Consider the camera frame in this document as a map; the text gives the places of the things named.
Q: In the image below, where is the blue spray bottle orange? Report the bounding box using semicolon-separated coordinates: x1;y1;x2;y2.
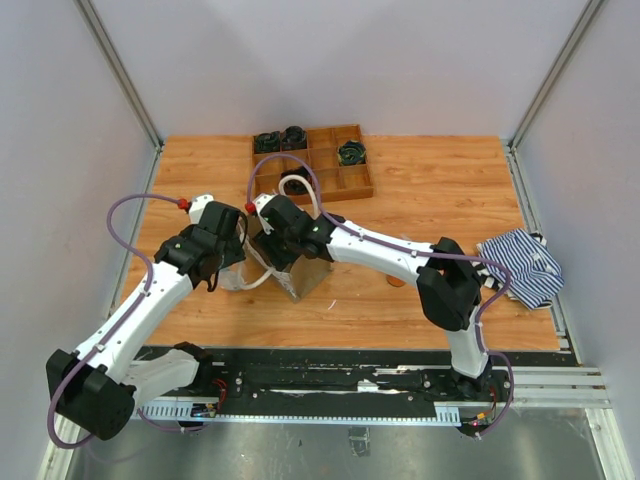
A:
386;275;406;288

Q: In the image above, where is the blue striped cloth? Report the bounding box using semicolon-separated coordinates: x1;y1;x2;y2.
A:
476;229;565;310

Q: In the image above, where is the pink cap clear bottle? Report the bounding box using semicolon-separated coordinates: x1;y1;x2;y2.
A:
218;263;249;291

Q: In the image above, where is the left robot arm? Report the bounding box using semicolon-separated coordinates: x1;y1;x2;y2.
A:
45;194;248;449

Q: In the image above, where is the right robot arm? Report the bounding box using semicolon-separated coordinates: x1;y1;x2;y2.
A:
246;194;491;400

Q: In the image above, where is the black rolled sock behind bag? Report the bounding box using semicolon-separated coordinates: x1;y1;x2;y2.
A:
279;167;312;196

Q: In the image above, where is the wooden compartment tray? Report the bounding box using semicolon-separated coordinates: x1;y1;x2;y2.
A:
247;124;374;202

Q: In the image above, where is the black rolled sock left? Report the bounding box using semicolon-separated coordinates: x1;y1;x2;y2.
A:
253;130;281;155

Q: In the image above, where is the dark green rolled sock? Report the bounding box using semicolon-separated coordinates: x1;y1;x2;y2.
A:
337;140;366;167

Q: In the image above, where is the black white striped cloth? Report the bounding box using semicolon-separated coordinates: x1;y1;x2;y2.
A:
472;230;549;296

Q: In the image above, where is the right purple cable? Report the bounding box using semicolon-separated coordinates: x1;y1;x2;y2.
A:
243;153;516;441

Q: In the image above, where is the purple cable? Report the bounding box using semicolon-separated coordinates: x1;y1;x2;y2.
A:
243;153;516;441
47;193;211;449

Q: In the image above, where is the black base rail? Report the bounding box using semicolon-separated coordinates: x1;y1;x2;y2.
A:
154;344;516;416

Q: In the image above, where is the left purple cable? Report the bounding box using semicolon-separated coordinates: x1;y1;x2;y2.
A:
47;193;211;449

